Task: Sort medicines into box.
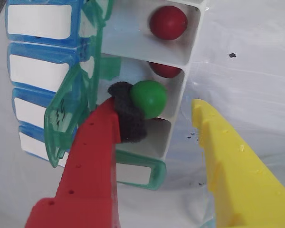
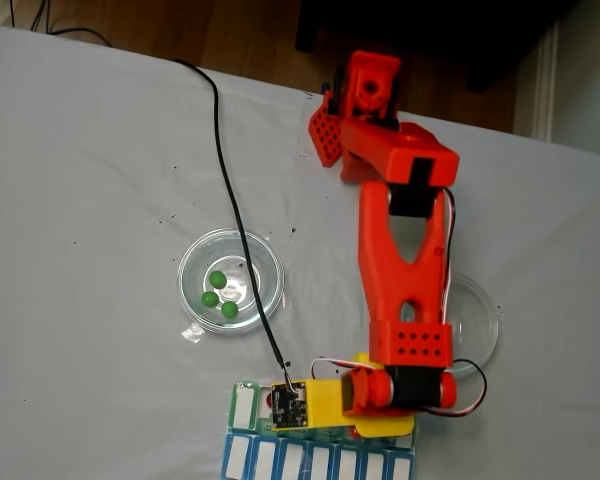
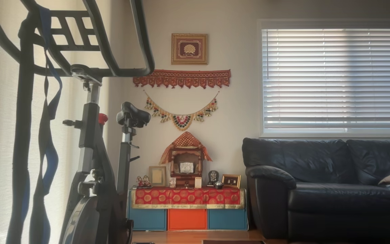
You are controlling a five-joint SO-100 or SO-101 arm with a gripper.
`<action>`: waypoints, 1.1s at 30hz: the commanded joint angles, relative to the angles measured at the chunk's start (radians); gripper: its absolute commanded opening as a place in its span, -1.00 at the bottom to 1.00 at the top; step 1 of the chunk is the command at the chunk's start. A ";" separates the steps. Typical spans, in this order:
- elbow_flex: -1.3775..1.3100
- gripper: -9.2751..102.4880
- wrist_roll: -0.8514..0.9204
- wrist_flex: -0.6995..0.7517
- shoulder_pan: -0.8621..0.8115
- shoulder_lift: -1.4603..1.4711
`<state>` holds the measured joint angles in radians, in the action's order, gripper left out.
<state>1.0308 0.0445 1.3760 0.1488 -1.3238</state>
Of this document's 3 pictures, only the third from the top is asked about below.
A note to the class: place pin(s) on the beaded gold garland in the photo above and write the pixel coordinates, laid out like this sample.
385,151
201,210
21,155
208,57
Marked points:
181,122

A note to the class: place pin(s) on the wooden shrine with canopy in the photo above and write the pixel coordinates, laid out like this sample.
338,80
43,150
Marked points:
185,156

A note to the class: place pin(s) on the dark idol statue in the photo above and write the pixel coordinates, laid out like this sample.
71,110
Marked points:
213,177

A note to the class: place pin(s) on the small white card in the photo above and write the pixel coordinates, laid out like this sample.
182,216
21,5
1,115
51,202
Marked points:
198,182

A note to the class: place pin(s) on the small black bowl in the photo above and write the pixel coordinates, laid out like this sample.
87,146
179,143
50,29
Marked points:
218,185

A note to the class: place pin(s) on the red and gold cloth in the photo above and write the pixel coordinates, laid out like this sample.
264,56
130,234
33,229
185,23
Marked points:
186,197

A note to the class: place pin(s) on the pair of small figurines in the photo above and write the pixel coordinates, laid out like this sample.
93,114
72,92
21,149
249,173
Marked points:
143,182

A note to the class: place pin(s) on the blue storage bin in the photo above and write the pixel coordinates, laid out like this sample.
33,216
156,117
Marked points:
227,219

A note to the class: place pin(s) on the black exercise bike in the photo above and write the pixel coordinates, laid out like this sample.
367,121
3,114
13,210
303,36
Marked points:
90,135

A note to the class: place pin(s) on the dark rug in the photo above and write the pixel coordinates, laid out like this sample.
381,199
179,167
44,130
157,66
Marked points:
232,242

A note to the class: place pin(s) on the black leather sofa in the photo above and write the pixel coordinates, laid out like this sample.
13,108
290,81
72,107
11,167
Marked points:
317,162

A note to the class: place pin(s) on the white window blinds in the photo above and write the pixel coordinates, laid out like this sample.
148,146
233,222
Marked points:
333,84

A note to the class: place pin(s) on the red embroidered wall hanging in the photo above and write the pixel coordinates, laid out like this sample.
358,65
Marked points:
181,78

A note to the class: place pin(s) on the pale picture frame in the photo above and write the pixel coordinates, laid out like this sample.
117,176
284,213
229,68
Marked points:
157,176

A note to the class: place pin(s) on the small gold picture frame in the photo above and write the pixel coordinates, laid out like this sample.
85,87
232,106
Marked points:
231,181

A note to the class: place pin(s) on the gold framed wall picture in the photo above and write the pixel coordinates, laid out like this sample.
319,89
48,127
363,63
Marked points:
189,49

